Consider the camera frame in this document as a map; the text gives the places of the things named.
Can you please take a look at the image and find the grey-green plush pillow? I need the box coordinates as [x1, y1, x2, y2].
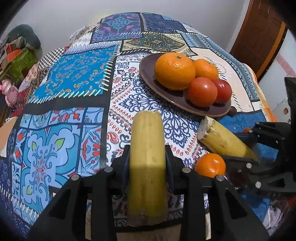
[7, 24, 41, 51]

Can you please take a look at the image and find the orange yellow fleece blanket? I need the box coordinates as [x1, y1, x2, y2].
[245, 63, 278, 123]

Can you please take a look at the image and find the dark purple grape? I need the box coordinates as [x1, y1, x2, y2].
[227, 106, 237, 116]

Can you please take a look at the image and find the patterned patchwork bedspread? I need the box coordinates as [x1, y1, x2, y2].
[1, 12, 275, 240]

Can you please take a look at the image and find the brown wooden door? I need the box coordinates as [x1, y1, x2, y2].
[230, 0, 287, 80]

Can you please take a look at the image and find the pink toy figure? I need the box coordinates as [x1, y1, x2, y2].
[1, 79, 18, 109]

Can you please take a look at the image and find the short yellow sugarcane piece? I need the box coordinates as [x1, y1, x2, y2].
[197, 116, 259, 162]

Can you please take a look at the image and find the green patterned storage box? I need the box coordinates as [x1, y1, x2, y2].
[1, 48, 37, 82]

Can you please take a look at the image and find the dark purple round plate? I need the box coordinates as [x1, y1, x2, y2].
[139, 53, 231, 118]

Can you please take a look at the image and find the red-orange tomato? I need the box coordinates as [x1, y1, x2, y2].
[187, 77, 218, 108]

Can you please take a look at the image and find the large orange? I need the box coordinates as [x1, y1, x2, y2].
[154, 52, 196, 90]

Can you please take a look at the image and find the small tangerine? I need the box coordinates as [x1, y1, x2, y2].
[194, 153, 226, 178]
[242, 127, 253, 133]

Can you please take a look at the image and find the long yellow sugarcane piece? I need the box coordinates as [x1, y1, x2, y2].
[127, 110, 168, 226]

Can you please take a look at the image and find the orange box on pile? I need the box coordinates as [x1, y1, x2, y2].
[6, 44, 22, 62]

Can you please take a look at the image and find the medium orange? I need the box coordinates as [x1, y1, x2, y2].
[193, 59, 219, 80]

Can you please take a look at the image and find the red apple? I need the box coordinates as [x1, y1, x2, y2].
[212, 79, 232, 104]

